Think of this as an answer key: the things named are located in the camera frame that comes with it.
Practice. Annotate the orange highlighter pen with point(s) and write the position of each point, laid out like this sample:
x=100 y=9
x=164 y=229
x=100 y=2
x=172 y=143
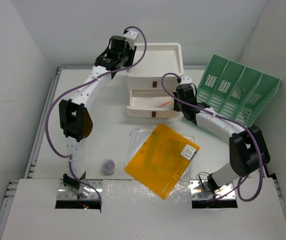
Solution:
x=166 y=104

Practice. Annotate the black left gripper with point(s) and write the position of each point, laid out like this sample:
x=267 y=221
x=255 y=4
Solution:
x=130 y=52

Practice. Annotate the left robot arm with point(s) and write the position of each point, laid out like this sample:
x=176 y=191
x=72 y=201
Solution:
x=75 y=120

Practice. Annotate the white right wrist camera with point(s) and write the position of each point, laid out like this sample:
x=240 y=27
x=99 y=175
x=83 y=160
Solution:
x=184 y=80

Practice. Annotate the green file rack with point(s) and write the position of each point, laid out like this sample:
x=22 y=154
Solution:
x=236 y=91

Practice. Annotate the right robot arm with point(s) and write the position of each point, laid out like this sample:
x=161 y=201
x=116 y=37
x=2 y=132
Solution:
x=247 y=146

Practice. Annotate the clear zip document pouch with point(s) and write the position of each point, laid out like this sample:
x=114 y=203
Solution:
x=139 y=135

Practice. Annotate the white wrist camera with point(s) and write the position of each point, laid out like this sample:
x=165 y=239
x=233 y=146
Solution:
x=184 y=80
x=131 y=37

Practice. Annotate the yellow clip file folder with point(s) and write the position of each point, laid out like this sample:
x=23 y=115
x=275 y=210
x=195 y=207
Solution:
x=161 y=160

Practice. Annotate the small clear pin jar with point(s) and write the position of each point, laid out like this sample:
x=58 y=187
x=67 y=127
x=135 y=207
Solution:
x=108 y=167

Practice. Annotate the white drawer cabinet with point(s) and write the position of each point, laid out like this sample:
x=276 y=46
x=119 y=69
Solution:
x=144 y=80

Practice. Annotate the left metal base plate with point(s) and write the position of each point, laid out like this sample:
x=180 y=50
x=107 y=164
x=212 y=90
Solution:
x=66 y=192

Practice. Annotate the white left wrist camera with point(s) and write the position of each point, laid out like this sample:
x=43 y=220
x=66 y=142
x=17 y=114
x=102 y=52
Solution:
x=131 y=37

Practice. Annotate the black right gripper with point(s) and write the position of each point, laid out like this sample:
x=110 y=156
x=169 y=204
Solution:
x=176 y=107

